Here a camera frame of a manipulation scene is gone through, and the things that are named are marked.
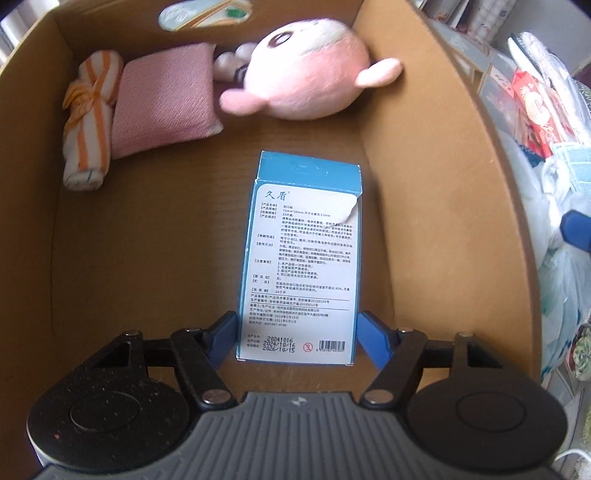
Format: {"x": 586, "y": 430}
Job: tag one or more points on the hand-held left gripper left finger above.
{"x": 226, "y": 337}

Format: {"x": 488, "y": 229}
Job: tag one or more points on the blue and white carton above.
{"x": 300, "y": 267}

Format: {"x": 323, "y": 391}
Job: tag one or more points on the printed square pattern blanket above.
{"x": 489, "y": 74}

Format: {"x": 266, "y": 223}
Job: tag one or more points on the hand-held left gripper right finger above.
{"x": 374, "y": 341}

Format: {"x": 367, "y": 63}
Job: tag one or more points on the red and white packet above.
{"x": 540, "y": 115}

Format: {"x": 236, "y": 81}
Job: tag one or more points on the clear plastic bag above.
{"x": 554, "y": 286}

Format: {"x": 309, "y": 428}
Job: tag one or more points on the brown cardboard box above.
{"x": 161, "y": 258}

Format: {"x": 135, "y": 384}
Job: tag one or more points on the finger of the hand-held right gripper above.
{"x": 577, "y": 233}

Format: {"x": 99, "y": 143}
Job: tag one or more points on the blue face mask pack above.
{"x": 572, "y": 159}

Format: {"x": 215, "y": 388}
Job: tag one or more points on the pink round plush toy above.
{"x": 304, "y": 74}

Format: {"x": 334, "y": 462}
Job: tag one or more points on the pink cloth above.
{"x": 161, "y": 101}

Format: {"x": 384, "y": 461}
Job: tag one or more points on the orange striped towel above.
{"x": 90, "y": 124}

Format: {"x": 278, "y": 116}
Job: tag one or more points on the small white soft item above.
{"x": 228, "y": 64}

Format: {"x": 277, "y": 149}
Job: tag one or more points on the white striped cloth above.
{"x": 540, "y": 60}

